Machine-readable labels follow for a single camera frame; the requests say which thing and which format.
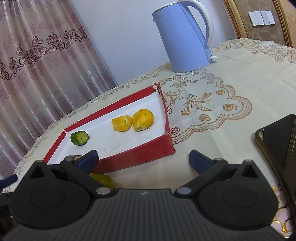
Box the yellow-green round fruit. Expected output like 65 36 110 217
89 173 116 190

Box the gold padded headboard frame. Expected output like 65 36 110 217
224 0 295 48

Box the black smartphone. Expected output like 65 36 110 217
254 113 296 209

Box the blue electric kettle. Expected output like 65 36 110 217
152 1 217 73

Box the green cucumber piece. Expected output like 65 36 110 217
70 131 89 146

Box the red shallow box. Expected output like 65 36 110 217
44 83 176 174

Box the yellow fruit piece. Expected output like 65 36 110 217
132 109 154 132
111 115 132 132

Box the white wall switch panel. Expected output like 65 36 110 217
248 10 275 26

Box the pink patterned curtain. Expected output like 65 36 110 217
1 1 115 178

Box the cream embroidered tablecloth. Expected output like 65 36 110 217
15 39 295 237

